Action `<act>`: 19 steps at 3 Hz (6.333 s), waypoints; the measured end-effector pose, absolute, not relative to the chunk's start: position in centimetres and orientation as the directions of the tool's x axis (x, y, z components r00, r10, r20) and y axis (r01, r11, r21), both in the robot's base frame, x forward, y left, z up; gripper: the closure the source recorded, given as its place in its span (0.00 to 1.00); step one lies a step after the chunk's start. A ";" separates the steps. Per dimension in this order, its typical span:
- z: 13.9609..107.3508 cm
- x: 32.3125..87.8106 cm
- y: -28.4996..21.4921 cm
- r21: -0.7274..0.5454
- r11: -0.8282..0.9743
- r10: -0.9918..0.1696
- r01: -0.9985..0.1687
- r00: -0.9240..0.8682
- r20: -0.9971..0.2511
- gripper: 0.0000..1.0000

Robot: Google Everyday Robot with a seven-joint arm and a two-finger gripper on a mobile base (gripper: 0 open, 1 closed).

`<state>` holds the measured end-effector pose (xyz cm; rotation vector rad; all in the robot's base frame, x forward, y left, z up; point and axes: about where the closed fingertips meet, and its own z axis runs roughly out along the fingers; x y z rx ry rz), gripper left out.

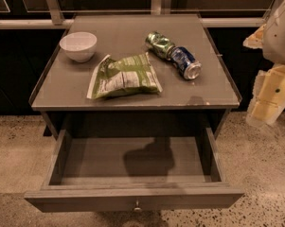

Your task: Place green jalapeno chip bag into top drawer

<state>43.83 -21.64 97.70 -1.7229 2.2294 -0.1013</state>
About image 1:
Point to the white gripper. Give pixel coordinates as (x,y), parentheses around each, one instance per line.
(279,37)

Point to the green jalapeno chip bag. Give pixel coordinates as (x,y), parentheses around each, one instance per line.
(128,76)

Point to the metal drawer knob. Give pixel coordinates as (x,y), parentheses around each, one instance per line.
(137,208)

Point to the metal window frame rail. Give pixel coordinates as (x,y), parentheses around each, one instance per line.
(50,14)

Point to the open grey top drawer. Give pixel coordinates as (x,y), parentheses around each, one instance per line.
(111,174)

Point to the crushed green soda can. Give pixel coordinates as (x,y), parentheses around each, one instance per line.
(160,45)

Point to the white ceramic bowl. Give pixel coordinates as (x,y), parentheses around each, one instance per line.
(79,46)

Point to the blue soda can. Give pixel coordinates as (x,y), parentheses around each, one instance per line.
(188,67)

